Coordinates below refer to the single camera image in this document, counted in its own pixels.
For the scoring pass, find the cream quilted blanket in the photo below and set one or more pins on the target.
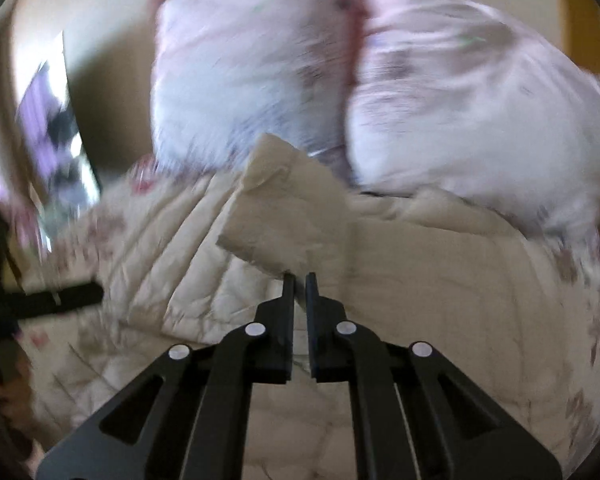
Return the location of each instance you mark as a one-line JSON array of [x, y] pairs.
[[290, 220]]

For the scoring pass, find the person's left hand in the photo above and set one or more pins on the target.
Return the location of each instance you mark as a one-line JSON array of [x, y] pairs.
[[12, 400]]

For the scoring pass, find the dark framed screen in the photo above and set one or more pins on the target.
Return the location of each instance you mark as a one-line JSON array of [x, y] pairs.
[[55, 150]]

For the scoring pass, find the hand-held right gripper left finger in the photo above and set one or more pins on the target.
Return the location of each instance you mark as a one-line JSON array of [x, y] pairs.
[[289, 294]]

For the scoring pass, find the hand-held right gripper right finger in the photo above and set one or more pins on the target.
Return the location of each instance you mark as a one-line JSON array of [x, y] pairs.
[[312, 294]]

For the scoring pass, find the pink floral pillow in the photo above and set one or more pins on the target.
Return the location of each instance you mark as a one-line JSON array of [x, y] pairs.
[[240, 75], [480, 120]]

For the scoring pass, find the floral bed sheet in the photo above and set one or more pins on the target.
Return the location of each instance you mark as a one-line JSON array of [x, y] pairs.
[[592, 320]]

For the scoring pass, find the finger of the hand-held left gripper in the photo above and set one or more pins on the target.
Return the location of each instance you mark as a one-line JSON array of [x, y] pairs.
[[60, 300]]

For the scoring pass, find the yellow wooden board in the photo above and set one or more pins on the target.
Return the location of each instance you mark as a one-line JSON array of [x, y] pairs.
[[585, 30]]

